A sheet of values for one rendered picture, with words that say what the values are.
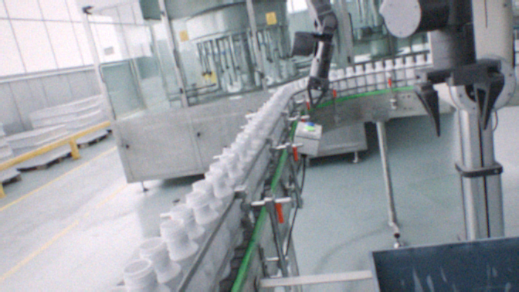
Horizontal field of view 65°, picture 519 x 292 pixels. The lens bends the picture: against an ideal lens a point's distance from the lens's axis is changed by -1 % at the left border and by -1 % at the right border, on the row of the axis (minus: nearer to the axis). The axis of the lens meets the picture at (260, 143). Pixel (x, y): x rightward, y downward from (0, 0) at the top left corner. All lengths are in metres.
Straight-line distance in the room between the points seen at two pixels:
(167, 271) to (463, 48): 0.50
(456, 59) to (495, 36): 0.60
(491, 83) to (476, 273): 0.45
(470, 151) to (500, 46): 0.30
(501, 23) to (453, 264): 0.61
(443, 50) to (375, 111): 2.04
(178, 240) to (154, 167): 4.32
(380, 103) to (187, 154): 2.68
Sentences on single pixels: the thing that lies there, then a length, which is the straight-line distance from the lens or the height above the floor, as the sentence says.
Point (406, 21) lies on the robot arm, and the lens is 0.57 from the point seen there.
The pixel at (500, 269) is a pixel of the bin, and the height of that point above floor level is 0.88.
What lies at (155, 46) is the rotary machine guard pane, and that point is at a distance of 4.70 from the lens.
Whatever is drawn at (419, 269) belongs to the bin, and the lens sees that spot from 0.93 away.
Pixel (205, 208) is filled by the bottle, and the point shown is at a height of 1.14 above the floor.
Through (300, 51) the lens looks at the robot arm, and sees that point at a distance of 1.26.
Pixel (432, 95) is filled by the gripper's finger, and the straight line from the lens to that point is 0.62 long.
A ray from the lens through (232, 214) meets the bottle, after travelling 0.86.
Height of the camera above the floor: 1.39
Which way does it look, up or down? 13 degrees down
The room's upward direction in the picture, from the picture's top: 11 degrees counter-clockwise
